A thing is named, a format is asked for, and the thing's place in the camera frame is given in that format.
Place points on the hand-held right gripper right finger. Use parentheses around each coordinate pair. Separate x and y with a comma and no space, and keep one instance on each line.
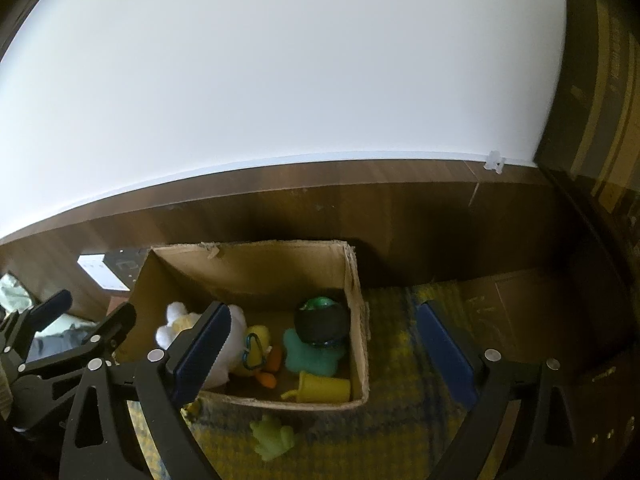
(445,355)

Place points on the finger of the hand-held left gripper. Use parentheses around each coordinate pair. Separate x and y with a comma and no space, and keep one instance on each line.
(50,310)
(115,325)

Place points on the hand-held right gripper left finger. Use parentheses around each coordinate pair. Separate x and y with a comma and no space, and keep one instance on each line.
(200,360)

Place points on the white plush toy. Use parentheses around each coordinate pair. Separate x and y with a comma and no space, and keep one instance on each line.
(175,330)

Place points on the blue carabiner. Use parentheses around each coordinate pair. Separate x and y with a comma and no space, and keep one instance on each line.
(246,355)

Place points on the yellow duck plush toy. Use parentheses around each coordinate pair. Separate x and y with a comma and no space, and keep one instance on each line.
(260,331)

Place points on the brown cardboard box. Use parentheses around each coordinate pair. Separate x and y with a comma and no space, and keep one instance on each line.
(250,270)

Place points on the light green frog toy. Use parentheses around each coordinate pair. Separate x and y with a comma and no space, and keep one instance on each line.
(272,437)

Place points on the teal flower plush toy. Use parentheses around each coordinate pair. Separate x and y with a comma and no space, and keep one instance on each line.
(310,360)

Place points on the yellow plastic cup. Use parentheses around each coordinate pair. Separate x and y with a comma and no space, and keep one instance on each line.
(325,387)

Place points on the black mesh ball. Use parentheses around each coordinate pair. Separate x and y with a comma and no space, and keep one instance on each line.
(320,325)

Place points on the dark blue quilt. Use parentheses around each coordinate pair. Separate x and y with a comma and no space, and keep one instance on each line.
(52,345)

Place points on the light green pillow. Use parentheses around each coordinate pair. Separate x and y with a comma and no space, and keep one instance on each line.
(12,292)

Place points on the yellow blue plaid blanket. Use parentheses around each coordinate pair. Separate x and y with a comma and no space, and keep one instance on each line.
(395,435)

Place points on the dark wooden cabinet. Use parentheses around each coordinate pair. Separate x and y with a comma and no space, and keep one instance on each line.
(610,285)

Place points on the white wall switch panel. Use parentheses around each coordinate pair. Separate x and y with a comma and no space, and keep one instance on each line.
(100,272)

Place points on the grey wall socket panel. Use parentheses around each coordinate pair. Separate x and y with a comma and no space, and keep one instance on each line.
(125,262)

